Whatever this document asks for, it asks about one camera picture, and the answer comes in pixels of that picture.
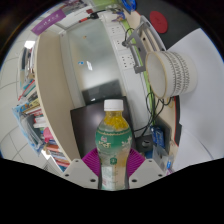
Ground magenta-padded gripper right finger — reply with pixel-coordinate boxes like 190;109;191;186
127;148;166;189

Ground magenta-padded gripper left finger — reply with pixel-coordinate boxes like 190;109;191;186
61;148;101;190

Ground clear green-labelled drink bottle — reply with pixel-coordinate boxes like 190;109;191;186
95;98;134;191

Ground clear plastic container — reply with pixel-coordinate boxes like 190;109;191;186
153;144;174;174

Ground small blue box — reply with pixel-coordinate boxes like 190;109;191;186
151;125;166;149

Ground black computer monitor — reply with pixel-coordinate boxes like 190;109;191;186
69;96;154;161

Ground blank white paper sheet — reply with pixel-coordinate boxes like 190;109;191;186
165;27;224;161

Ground white patterned cup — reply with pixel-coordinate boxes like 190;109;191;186
144;50;198;99

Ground grey metal laptop stand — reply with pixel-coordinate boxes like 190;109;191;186
121;14;166;74

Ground flat round red coaster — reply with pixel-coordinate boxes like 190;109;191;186
149;10;169;34

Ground purple hanging banner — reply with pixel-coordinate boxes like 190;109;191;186
31;8;67;36

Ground black desk mat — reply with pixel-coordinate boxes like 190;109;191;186
136;0;224;51

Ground group photo poster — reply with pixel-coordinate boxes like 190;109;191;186
61;0;88;16

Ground black monitor cables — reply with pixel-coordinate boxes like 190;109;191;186
133;89;174;138

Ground wall shelf with books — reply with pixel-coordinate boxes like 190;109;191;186
12;31;84;173

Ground white wall outlet row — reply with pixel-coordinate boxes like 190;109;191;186
108;23;141;69

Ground coiled blue cable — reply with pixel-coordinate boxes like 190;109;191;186
121;0;138;14

